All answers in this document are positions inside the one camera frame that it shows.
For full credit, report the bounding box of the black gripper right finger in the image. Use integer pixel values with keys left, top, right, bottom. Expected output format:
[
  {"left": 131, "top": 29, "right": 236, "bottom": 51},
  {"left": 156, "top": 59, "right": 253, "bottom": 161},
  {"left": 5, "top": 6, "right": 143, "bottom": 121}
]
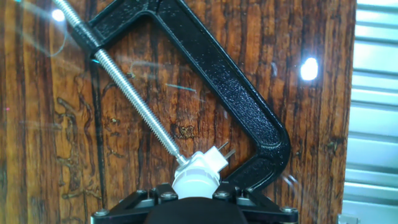
[{"left": 212, "top": 182, "right": 300, "bottom": 224}]

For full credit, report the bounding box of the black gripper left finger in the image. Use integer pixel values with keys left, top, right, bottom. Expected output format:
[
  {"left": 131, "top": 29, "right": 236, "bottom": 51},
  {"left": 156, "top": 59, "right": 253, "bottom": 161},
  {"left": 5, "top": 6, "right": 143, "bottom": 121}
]
[{"left": 91, "top": 182, "right": 180, "bottom": 224}]

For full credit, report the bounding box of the white plug-in lamp socket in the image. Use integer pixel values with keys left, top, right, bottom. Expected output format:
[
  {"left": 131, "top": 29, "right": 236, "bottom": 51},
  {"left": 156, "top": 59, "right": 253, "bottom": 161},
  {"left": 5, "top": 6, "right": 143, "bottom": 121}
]
[{"left": 175, "top": 141, "right": 236, "bottom": 175}]

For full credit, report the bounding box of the black C-clamp with steel screw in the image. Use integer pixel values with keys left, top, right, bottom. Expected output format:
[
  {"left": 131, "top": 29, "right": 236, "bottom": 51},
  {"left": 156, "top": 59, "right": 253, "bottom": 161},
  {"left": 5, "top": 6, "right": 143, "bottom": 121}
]
[{"left": 51, "top": 0, "right": 292, "bottom": 192}]

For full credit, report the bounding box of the brown wooden board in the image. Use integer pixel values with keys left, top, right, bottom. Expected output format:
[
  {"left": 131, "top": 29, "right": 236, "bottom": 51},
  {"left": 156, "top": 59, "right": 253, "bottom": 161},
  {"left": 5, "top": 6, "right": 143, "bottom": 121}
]
[{"left": 0, "top": 0, "right": 357, "bottom": 224}]

